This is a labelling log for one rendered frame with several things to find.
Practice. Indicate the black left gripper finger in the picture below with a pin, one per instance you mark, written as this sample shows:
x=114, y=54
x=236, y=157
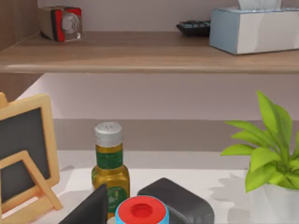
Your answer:
x=93, y=205

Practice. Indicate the yellow oil bottle grey cap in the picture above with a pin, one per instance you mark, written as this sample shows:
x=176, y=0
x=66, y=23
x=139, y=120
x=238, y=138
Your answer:
x=109, y=168

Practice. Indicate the red and blue bottle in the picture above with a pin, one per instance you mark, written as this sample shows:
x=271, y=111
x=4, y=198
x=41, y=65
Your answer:
x=142, y=211

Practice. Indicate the wooden framed blackboard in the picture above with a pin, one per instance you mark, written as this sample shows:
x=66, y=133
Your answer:
x=23, y=151

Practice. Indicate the dark grey rounded box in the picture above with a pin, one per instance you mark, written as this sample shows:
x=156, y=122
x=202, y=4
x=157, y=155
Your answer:
x=184, y=198

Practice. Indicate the wooden shelf unit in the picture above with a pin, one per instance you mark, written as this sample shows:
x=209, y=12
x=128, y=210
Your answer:
x=130, y=52

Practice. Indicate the green plant in white pot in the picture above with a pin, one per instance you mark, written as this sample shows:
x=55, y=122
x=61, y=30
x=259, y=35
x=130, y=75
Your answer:
x=271, y=161

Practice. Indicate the black keyboard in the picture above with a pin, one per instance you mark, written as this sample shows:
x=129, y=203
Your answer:
x=194, y=27

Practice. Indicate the blue and white tissue box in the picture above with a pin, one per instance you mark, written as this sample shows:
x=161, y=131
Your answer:
x=252, y=29

